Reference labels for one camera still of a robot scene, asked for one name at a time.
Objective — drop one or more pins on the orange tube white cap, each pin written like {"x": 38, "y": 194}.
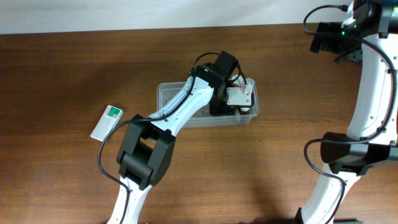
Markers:
{"x": 238, "y": 81}

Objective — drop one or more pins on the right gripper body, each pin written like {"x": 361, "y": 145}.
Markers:
{"x": 341, "y": 45}

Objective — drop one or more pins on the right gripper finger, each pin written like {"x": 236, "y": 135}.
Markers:
{"x": 354, "y": 55}
{"x": 318, "y": 40}

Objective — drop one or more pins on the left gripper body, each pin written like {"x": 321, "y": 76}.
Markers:
{"x": 218, "y": 104}

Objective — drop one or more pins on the white green medicine box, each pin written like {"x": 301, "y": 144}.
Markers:
{"x": 106, "y": 123}

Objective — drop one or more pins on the white spray bottle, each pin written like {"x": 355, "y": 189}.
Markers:
{"x": 250, "y": 81}

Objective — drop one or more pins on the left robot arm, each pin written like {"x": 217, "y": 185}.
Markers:
{"x": 148, "y": 144}

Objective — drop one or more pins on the dark bottle white cap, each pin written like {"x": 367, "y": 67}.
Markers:
{"x": 240, "y": 113}

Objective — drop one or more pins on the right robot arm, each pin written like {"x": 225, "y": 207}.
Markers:
{"x": 367, "y": 36}

